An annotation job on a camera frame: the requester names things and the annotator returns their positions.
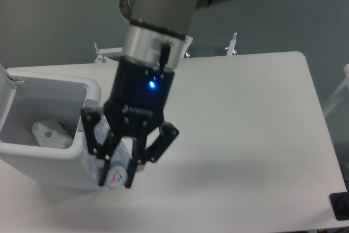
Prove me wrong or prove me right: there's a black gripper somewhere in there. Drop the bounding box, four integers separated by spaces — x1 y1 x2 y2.
81 58 179 189

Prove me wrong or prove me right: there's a crushed clear plastic bottle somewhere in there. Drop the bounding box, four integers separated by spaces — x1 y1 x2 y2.
88 116 131 189

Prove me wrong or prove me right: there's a white plastic wrapper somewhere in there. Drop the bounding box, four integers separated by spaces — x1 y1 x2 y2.
32 119 73 149

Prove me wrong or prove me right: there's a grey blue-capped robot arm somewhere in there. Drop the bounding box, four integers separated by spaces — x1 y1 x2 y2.
81 0 229 188

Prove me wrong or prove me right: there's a white trash can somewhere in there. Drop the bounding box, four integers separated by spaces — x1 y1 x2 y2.
1 68 101 190

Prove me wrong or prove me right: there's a black device at table corner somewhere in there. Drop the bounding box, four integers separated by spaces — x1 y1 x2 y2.
329 192 348 221

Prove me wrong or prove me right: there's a white left frame bracket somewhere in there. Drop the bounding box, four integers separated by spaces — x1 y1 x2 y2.
94 42 124 63

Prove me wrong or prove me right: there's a white frame at right edge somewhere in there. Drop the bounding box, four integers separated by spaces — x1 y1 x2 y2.
322 64 348 117

